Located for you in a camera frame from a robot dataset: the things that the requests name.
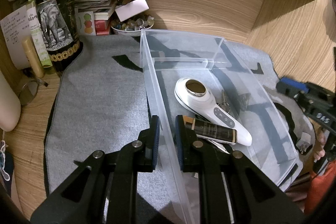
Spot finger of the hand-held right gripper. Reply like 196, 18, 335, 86
276, 81, 307, 107
280, 77, 315, 92

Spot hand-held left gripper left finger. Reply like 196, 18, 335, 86
30, 115, 160, 224

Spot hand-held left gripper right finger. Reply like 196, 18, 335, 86
175, 114, 307, 224

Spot black and gold tube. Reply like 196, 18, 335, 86
182, 116, 238, 145

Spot white handheld massager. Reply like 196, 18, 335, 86
174, 77, 253, 147

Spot metal keys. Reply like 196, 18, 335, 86
219, 90, 231, 114

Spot clear plastic storage box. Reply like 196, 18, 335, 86
139, 29, 300, 224

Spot person's right forearm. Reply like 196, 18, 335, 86
304, 158, 336, 214

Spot person's right hand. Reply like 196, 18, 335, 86
314, 127, 327, 161

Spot white plug adapter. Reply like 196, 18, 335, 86
296, 132, 312, 155

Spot grey patterned mat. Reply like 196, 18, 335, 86
44, 34, 317, 224

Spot bowl of beads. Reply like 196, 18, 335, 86
110, 15, 155, 38

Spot red box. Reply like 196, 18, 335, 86
94, 19, 112, 35

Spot small white box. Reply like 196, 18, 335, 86
115, 0, 150, 22

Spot fruit print card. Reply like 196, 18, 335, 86
78, 11, 95, 36

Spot beige lip balm tube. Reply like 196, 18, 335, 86
22, 37, 45, 79

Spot stack of books and papers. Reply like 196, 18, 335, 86
72, 0, 118, 35

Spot white and blue face mask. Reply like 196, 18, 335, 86
0, 132, 13, 182

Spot green and white tube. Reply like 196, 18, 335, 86
26, 0, 53, 68

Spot dark wine bottle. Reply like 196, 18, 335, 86
34, 0, 84, 77

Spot handwritten white note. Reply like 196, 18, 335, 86
0, 7, 33, 69

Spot round wire glasses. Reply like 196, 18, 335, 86
18, 77, 49, 106

